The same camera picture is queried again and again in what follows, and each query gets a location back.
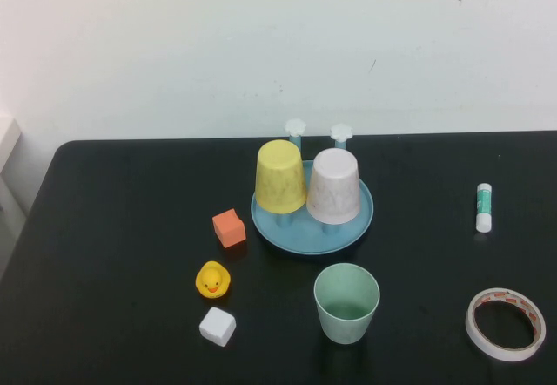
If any yellow plastic cup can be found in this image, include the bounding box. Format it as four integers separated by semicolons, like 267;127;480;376
254;139;308;215

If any green and white glue stick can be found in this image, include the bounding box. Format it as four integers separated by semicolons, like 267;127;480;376
474;182;494;233

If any pale green plastic cup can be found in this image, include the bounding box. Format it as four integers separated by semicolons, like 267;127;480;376
313;262;381;345

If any pale pink plastic cup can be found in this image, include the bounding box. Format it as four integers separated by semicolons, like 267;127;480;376
305;147;362;225

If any white double-sided tape roll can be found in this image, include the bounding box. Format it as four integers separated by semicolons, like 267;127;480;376
465;287;547;362

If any blue cup stand with pegs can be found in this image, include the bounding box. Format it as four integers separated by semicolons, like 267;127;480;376
250;118;374;255

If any white foam cube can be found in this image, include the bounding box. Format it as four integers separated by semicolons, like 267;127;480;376
198;307;238;349

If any yellow rubber duck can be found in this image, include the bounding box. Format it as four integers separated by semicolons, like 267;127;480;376
195;260;232;301

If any orange foam cube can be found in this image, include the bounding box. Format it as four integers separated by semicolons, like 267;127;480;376
211;208;247;249

